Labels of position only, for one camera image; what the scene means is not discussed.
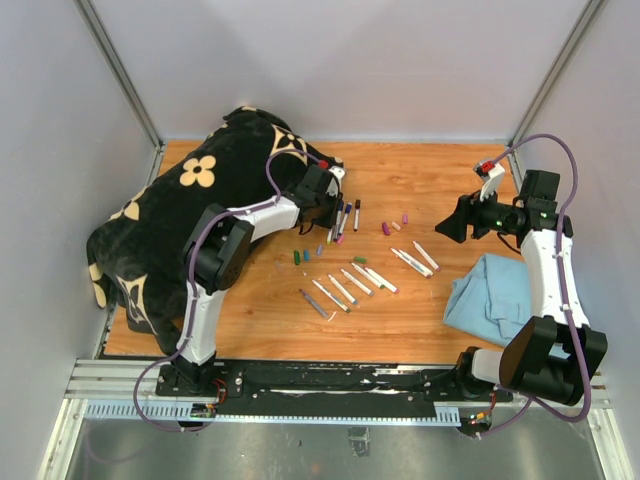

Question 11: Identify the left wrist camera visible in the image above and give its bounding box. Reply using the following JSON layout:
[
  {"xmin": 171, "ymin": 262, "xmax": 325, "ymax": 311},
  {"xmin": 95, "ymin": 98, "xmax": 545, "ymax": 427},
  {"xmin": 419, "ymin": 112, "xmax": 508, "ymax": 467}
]
[{"xmin": 327, "ymin": 166, "xmax": 346, "ymax": 197}]

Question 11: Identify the green cap white marker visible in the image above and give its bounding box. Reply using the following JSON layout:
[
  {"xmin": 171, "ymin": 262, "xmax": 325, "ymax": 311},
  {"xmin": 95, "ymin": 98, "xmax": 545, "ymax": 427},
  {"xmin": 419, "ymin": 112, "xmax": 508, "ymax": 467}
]
[{"xmin": 351, "ymin": 262, "xmax": 385, "ymax": 289}]

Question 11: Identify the light blue marker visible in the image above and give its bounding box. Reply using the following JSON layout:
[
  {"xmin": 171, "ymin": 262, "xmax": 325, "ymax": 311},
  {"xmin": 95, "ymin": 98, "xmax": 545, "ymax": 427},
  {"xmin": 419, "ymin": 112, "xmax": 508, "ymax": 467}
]
[{"xmin": 327, "ymin": 274, "xmax": 358, "ymax": 305}]

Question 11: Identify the purple marker grey body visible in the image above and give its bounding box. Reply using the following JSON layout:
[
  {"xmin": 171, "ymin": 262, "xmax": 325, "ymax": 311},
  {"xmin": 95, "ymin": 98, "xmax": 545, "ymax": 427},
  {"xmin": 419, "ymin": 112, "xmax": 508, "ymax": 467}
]
[{"xmin": 299, "ymin": 289, "xmax": 329, "ymax": 320}]

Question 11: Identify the blue cap whiteboard marker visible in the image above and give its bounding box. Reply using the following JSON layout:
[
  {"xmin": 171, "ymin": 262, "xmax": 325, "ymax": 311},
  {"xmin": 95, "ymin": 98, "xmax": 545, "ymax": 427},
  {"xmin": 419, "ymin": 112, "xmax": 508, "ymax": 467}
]
[{"xmin": 338, "ymin": 202, "xmax": 353, "ymax": 237}]

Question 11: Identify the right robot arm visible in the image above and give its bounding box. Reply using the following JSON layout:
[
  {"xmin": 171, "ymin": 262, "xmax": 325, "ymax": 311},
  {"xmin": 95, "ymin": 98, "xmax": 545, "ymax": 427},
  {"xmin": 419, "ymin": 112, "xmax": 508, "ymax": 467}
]
[{"xmin": 435, "ymin": 162, "xmax": 608, "ymax": 406}]

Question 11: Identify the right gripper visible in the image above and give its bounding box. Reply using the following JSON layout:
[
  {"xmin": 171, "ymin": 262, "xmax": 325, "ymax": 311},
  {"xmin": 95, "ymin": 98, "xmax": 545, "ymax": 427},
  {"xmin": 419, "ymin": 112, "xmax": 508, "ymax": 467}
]
[{"xmin": 435, "ymin": 182, "xmax": 522, "ymax": 243}]

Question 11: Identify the light blue cloth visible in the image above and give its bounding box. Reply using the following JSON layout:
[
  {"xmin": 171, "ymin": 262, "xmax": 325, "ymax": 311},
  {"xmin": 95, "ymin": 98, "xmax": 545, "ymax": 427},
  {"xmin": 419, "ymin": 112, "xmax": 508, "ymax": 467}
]
[{"xmin": 443, "ymin": 254, "xmax": 531, "ymax": 347}]

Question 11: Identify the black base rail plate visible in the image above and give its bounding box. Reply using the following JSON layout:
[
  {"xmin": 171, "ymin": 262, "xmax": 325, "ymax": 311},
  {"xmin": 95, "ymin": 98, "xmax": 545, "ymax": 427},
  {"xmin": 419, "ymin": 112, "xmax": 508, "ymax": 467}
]
[{"xmin": 155, "ymin": 359, "xmax": 512, "ymax": 408}]

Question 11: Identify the black floral plush blanket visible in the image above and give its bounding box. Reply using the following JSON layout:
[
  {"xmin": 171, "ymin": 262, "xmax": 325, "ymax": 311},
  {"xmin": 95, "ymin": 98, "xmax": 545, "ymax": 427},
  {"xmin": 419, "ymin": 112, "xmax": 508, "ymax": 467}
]
[{"xmin": 86, "ymin": 106, "xmax": 343, "ymax": 355}]

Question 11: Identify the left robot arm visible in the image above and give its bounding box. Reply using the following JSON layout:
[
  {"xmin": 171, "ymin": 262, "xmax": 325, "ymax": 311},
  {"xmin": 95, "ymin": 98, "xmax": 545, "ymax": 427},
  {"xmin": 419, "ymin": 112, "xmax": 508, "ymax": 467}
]
[{"xmin": 171, "ymin": 165, "xmax": 346, "ymax": 396}]

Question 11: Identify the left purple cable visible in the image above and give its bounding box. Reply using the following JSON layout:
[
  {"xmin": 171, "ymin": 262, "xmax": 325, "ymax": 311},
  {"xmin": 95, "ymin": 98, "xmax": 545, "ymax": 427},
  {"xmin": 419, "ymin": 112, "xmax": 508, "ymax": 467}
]
[{"xmin": 132, "ymin": 149, "xmax": 321, "ymax": 433}]

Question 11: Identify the magenta cap marker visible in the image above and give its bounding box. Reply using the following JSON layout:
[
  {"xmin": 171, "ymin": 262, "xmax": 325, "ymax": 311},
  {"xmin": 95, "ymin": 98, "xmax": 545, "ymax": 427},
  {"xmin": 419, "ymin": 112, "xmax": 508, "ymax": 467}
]
[{"xmin": 391, "ymin": 248, "xmax": 433, "ymax": 278}]

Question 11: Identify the slotted cable duct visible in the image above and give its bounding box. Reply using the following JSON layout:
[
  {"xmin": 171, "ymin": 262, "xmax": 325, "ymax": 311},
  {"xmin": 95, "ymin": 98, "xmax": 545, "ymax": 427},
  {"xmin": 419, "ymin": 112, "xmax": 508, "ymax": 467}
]
[{"xmin": 85, "ymin": 398, "xmax": 462, "ymax": 427}]

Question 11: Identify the black cap whiteboard marker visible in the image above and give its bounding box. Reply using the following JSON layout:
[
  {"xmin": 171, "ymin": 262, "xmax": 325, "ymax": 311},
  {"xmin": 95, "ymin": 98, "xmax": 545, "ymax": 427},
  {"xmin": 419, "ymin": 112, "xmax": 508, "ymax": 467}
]
[{"xmin": 353, "ymin": 199, "xmax": 361, "ymax": 232}]

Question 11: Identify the dark blue marker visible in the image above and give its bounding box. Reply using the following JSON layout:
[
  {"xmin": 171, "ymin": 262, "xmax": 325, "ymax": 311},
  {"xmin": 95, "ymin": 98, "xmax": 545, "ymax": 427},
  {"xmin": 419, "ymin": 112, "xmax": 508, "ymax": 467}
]
[{"xmin": 331, "ymin": 200, "xmax": 344, "ymax": 242}]

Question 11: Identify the lavender cap marker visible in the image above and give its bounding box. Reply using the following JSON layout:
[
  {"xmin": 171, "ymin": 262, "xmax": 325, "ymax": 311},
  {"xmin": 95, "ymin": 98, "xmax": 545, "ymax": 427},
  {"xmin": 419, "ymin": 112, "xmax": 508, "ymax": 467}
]
[{"xmin": 340, "ymin": 268, "xmax": 374, "ymax": 296}]

